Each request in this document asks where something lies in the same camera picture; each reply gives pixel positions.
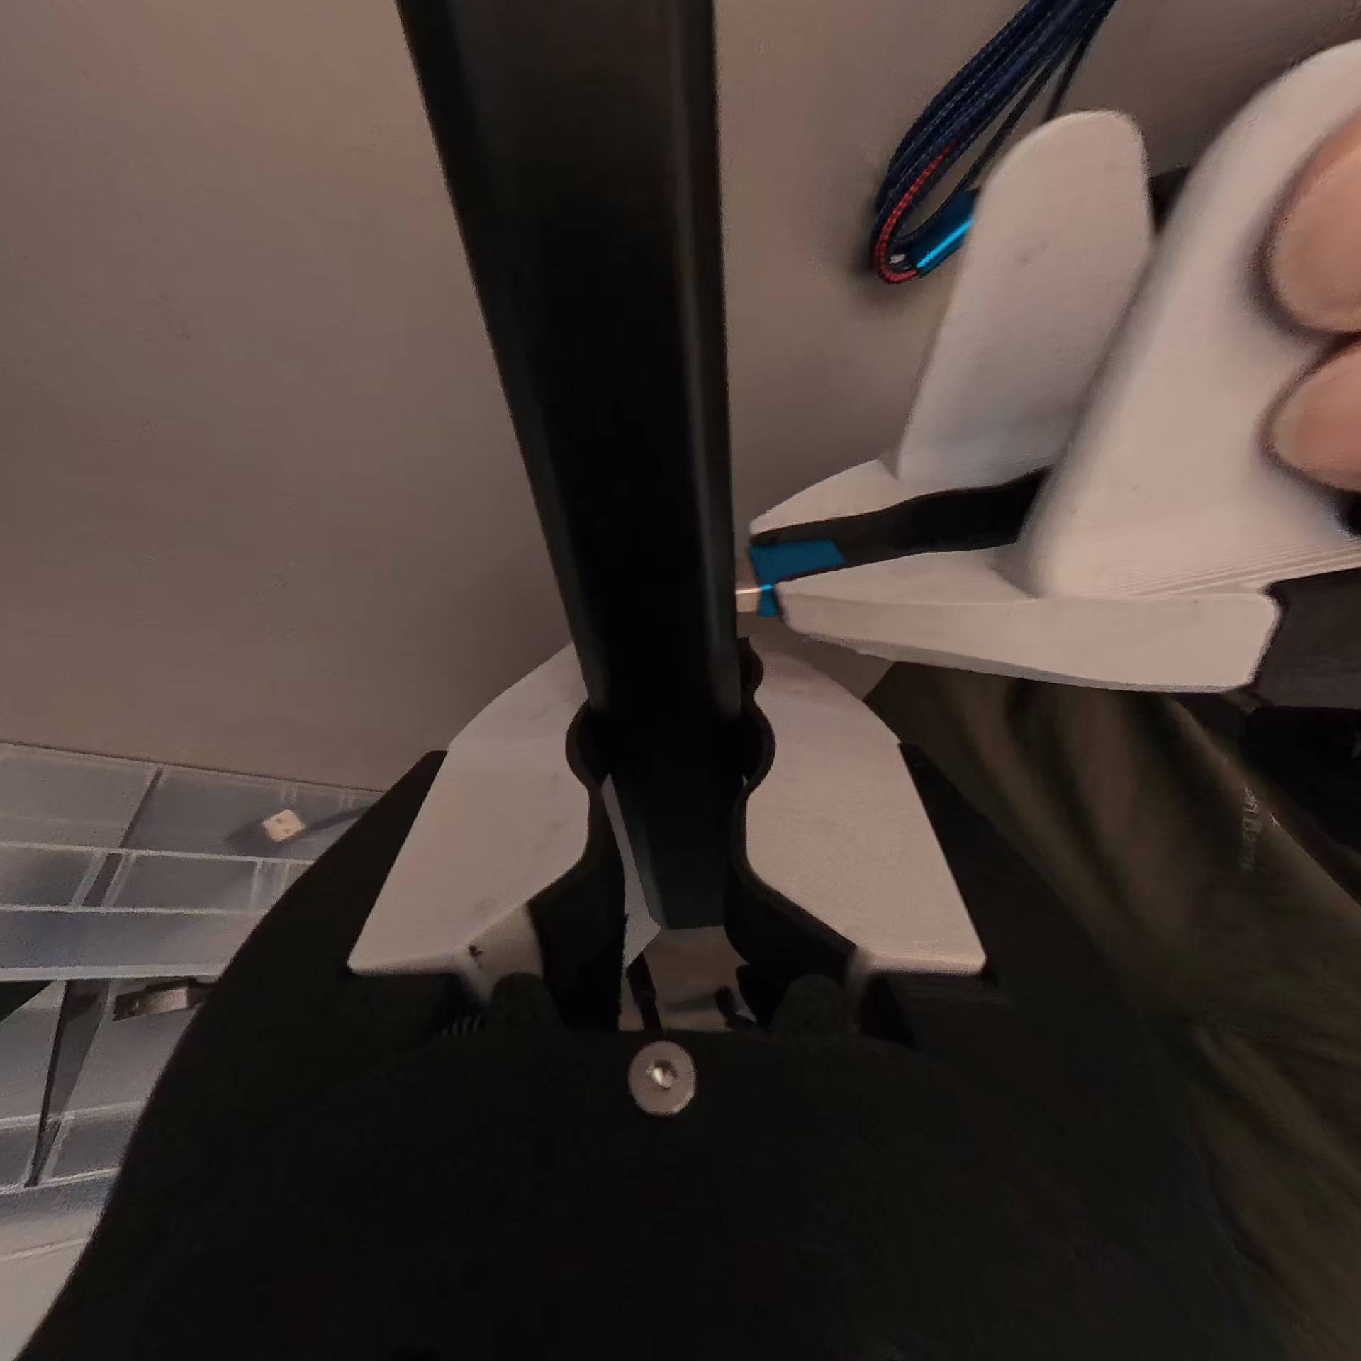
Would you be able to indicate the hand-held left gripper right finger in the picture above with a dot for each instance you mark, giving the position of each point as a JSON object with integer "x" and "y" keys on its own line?
{"x": 840, "y": 850}

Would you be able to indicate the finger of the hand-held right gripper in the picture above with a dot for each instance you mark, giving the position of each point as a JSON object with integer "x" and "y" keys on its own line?
{"x": 1031, "y": 298}
{"x": 1064, "y": 638}

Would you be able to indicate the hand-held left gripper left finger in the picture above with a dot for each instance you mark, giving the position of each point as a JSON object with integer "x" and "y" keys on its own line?
{"x": 499, "y": 839}

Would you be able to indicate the black usb hub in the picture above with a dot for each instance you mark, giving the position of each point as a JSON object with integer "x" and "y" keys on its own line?
{"x": 596, "y": 371}

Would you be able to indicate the person's right hand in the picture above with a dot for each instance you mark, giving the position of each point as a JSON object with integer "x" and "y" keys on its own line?
{"x": 1325, "y": 255}

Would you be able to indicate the small pale connector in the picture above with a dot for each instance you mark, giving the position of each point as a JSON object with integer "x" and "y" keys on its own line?
{"x": 283, "y": 826}

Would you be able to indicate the clear plastic bin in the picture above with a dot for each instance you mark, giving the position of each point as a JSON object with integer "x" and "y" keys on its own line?
{"x": 128, "y": 893}

